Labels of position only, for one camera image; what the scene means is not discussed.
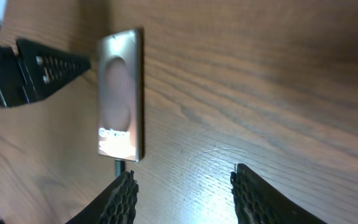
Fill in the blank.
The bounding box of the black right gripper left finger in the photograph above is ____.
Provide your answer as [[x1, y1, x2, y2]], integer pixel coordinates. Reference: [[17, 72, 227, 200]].
[[67, 170, 139, 224]]

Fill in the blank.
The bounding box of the black USB charging cable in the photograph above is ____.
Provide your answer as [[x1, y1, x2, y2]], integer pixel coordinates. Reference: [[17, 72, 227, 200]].
[[114, 159, 126, 178]]

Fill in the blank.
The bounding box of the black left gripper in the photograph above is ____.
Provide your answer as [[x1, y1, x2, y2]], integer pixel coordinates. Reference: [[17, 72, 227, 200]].
[[0, 39, 91, 109]]

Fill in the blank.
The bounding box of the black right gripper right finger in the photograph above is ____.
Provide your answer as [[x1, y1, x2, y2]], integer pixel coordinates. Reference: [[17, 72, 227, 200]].
[[231, 164, 326, 224]]

